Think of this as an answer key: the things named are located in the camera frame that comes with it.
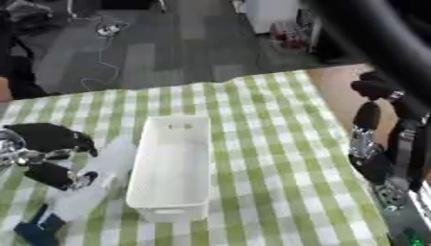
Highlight white plastic box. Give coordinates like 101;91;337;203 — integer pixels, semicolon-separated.
124;115;215;223

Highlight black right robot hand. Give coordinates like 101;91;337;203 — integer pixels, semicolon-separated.
346;71;431;193

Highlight white floor cable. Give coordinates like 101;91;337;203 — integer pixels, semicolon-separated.
79;13;132;93

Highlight white power adapter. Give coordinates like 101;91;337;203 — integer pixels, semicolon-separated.
95;22;128;37

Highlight thick black tube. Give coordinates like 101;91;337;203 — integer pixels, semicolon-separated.
301;0;431;109

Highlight white cabinet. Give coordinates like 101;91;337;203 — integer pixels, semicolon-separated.
241;0;303;36

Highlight red items on floor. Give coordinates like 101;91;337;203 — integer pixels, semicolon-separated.
269;21;310;50

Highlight dark blue object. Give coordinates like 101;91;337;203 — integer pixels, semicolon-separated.
12;205;67;246

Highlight black bag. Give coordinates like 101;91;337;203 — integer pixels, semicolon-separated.
3;0;56;24

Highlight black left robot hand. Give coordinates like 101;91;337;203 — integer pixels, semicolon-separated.
1;122;101;192

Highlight person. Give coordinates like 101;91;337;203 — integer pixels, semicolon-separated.
0;0;56;101

